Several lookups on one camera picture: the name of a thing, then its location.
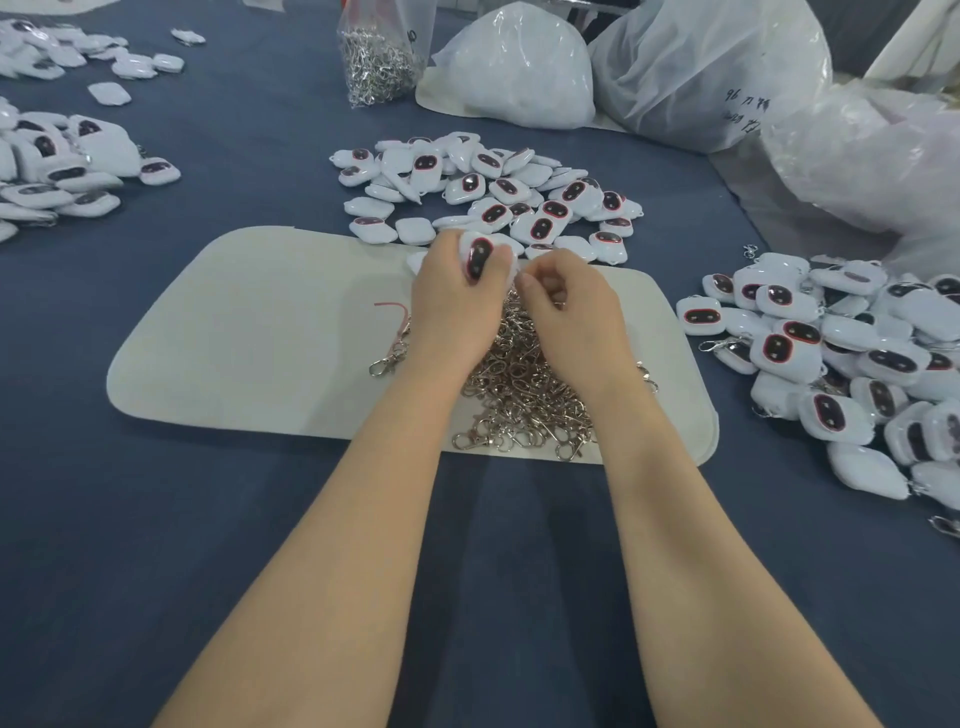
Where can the person's right hand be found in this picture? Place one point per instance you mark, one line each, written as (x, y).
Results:
(588, 333)

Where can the person's left hand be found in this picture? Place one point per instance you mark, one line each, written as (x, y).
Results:
(453, 318)

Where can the white charm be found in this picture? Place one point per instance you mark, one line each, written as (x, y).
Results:
(480, 255)

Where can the person's right forearm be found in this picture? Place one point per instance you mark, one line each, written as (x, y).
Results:
(728, 578)

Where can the person's left forearm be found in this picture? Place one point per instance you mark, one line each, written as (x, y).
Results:
(333, 578)

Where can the thin red thread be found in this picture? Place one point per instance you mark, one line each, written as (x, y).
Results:
(404, 318)

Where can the cream felt work mat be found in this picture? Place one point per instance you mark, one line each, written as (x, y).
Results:
(237, 338)

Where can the round white plastic bag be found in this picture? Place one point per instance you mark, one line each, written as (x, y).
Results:
(512, 63)

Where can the large translucent plastic bag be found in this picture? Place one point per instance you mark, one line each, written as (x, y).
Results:
(702, 72)

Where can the crumpled clear plastic bag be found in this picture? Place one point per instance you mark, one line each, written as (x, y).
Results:
(888, 147)

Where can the white plastic sheet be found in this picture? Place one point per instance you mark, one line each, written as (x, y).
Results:
(927, 27)

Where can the flat white board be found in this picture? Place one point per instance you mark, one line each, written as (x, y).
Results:
(54, 6)

